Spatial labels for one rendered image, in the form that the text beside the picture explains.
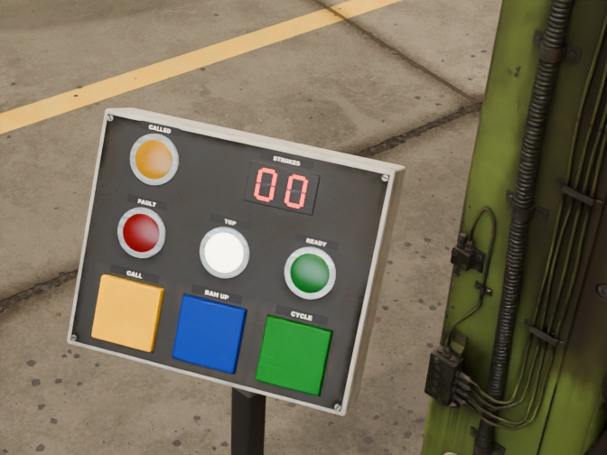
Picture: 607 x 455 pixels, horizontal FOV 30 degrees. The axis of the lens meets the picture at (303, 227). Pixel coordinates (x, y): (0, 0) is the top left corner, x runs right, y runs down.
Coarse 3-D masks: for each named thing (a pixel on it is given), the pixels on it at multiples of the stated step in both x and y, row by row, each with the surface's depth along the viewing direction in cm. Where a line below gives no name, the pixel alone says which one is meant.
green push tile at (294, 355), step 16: (272, 320) 125; (288, 320) 125; (272, 336) 125; (288, 336) 125; (304, 336) 125; (320, 336) 124; (272, 352) 126; (288, 352) 125; (304, 352) 125; (320, 352) 124; (272, 368) 126; (288, 368) 125; (304, 368) 125; (320, 368) 125; (272, 384) 126; (288, 384) 126; (304, 384) 125; (320, 384) 125
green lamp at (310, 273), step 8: (304, 256) 124; (312, 256) 124; (320, 256) 124; (296, 264) 124; (304, 264) 124; (312, 264) 124; (320, 264) 124; (296, 272) 124; (304, 272) 124; (312, 272) 124; (320, 272) 124; (328, 272) 124; (296, 280) 125; (304, 280) 124; (312, 280) 124; (320, 280) 124; (328, 280) 124; (304, 288) 124; (312, 288) 124; (320, 288) 124
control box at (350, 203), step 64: (128, 128) 127; (192, 128) 126; (128, 192) 128; (192, 192) 127; (320, 192) 123; (384, 192) 122; (128, 256) 129; (192, 256) 127; (256, 256) 126; (384, 256) 127; (256, 320) 127; (320, 320) 125; (256, 384) 127
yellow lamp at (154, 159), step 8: (144, 144) 127; (152, 144) 127; (160, 144) 127; (136, 152) 127; (144, 152) 127; (152, 152) 127; (160, 152) 127; (168, 152) 126; (136, 160) 127; (144, 160) 127; (152, 160) 127; (160, 160) 127; (168, 160) 126; (144, 168) 127; (152, 168) 127; (160, 168) 127; (168, 168) 127; (152, 176) 127; (160, 176) 127
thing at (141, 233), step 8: (136, 216) 128; (144, 216) 128; (128, 224) 128; (136, 224) 128; (144, 224) 128; (152, 224) 128; (128, 232) 128; (136, 232) 128; (144, 232) 128; (152, 232) 128; (128, 240) 129; (136, 240) 128; (144, 240) 128; (152, 240) 128; (136, 248) 129; (144, 248) 128; (152, 248) 128
